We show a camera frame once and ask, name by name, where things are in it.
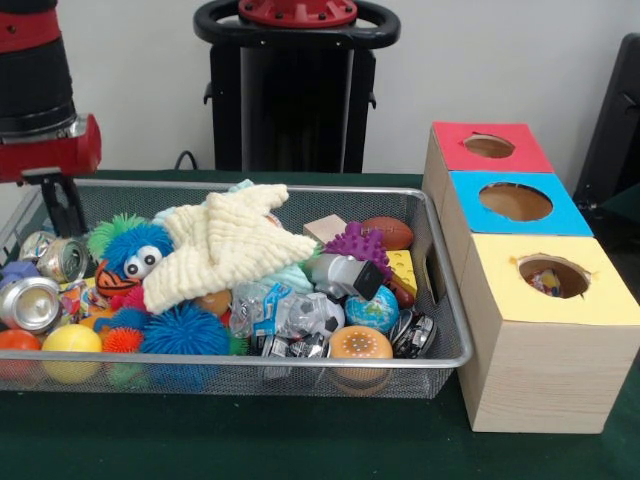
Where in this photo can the multicoloured knotted cloth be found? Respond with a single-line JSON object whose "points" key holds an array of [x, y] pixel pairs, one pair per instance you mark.
{"points": [[75, 300], [545, 282]]}

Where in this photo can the orange smooth ball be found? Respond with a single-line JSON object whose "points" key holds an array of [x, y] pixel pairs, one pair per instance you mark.
{"points": [[17, 342]]}

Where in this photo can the shallow metal mesh bin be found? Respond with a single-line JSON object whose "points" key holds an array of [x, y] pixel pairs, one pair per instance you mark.
{"points": [[300, 361]]}

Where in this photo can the yellow smooth ball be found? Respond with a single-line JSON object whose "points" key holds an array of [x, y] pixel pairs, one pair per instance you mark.
{"points": [[71, 342]]}

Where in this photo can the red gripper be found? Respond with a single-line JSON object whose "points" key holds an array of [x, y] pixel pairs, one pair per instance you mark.
{"points": [[50, 155]]}

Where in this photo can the blue globe ball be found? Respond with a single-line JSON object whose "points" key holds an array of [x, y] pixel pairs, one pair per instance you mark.
{"points": [[371, 310]]}

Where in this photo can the yellow cheese toy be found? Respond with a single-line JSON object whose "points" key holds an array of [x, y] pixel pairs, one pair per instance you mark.
{"points": [[402, 272]]}

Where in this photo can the large blue spiky ball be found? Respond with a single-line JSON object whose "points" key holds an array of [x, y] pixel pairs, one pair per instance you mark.
{"points": [[184, 332]]}

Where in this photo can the toy burger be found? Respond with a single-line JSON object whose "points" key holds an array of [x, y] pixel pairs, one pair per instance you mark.
{"points": [[361, 342]]}

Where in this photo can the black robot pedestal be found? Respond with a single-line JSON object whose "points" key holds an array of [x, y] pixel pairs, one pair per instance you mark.
{"points": [[295, 100]]}

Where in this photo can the purple spiky ball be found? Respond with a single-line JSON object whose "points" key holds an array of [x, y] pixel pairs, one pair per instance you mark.
{"points": [[357, 245]]}

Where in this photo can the wooden box with three holes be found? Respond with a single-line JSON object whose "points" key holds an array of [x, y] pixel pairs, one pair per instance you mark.
{"points": [[540, 380]]}

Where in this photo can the light blue muslin cloth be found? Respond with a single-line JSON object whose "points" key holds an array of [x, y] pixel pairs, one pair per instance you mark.
{"points": [[290, 277]]}

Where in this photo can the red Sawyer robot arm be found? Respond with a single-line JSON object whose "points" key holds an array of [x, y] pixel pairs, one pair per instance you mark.
{"points": [[30, 75]]}

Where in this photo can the cream muslin cloth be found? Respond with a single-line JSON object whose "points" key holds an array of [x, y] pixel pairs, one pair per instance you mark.
{"points": [[225, 250]]}

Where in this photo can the dark green table cloth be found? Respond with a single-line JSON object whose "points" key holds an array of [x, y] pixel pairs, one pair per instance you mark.
{"points": [[300, 440], [627, 201]]}

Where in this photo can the brown toy football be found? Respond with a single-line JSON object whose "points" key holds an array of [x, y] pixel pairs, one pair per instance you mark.
{"points": [[389, 232]]}

